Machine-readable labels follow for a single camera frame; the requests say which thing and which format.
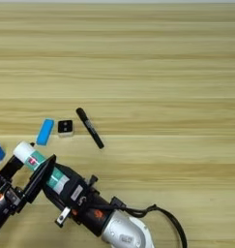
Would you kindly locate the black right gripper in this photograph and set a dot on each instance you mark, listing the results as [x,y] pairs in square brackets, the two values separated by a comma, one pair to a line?
[94,214]

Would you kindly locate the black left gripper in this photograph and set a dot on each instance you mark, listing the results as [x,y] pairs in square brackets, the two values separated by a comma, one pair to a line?
[3,203]

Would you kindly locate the white green glue stick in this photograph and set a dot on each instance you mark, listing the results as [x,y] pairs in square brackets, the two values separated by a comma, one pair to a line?
[23,151]

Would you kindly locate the black marker pen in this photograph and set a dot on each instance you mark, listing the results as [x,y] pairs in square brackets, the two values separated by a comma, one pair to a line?
[90,127]

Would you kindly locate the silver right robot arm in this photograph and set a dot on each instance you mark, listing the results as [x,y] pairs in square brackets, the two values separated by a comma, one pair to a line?
[128,234]

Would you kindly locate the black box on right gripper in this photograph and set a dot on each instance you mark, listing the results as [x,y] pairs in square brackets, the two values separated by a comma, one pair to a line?
[76,192]

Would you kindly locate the blue eraser block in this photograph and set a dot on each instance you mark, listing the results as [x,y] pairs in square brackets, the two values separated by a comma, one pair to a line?
[45,131]

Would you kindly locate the small black white cube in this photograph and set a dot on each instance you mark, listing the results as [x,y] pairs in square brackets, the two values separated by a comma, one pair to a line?
[65,127]

